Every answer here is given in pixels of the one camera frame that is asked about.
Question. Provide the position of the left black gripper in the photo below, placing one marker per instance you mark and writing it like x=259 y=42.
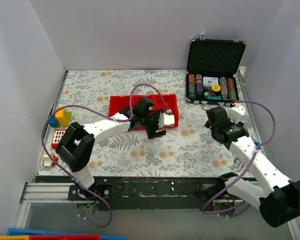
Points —
x=153 y=124

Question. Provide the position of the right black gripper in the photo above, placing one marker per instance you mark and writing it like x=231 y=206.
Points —
x=215 y=135

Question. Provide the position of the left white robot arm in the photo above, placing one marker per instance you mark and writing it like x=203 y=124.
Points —
x=76 y=145

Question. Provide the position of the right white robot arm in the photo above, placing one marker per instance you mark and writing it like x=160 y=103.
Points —
x=261 y=184

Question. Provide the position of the red three-compartment tray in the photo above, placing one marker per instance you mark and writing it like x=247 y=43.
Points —
x=118 y=103

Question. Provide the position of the teal card box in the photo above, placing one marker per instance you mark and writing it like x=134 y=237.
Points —
x=213 y=97

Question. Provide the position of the yellow dealer chip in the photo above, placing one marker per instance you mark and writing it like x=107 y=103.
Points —
x=216 y=88

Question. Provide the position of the playing card deck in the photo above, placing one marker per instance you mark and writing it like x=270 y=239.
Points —
x=210 y=81

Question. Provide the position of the black poker chip case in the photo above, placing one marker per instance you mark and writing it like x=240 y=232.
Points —
x=213 y=58

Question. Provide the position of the green toy brick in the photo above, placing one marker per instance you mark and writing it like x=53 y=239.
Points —
x=68 y=117

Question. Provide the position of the red white toy block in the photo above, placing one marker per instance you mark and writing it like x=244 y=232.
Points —
x=58 y=134

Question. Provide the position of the blue toy brick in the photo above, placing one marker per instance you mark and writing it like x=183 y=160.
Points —
x=53 y=122

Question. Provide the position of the small white red toy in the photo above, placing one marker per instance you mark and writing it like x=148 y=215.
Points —
x=47 y=162

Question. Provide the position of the red storage bin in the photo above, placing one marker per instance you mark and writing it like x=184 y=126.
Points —
x=65 y=237

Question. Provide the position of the blue storage bin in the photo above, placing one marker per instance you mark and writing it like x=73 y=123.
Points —
x=25 y=231

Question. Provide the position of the yellow storage bin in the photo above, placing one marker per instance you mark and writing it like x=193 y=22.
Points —
x=14 y=237

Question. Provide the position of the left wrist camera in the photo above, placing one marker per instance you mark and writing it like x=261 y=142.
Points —
x=166 y=120

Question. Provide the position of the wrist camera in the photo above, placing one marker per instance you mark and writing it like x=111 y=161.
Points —
x=166 y=120
x=236 y=112

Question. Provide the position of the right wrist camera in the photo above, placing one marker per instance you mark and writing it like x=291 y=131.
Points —
x=236 y=112

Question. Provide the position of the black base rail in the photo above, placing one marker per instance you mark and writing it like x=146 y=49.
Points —
x=150 y=193

